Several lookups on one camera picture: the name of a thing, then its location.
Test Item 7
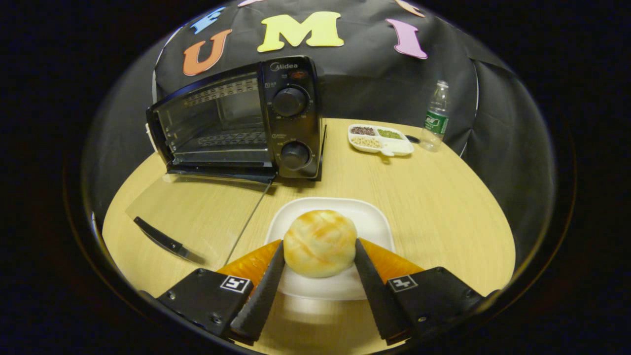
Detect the black electric oven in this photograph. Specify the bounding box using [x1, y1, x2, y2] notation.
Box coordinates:
[126, 55, 327, 267]

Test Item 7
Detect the clear plastic water bottle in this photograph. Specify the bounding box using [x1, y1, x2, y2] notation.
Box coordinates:
[420, 80, 451, 152]

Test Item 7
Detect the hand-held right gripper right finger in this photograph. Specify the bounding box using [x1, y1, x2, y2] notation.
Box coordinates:
[354, 238, 487, 345]

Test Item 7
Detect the golden bread bun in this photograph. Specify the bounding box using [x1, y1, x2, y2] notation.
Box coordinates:
[283, 210, 358, 279]

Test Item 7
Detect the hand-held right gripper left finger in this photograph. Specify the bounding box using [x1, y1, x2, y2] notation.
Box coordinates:
[157, 240, 286, 344]

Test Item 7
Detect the white square plate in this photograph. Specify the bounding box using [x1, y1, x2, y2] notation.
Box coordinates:
[265, 197, 396, 302]

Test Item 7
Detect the white divided tray with beans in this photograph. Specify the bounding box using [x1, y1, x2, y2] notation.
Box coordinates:
[348, 124, 415, 158]

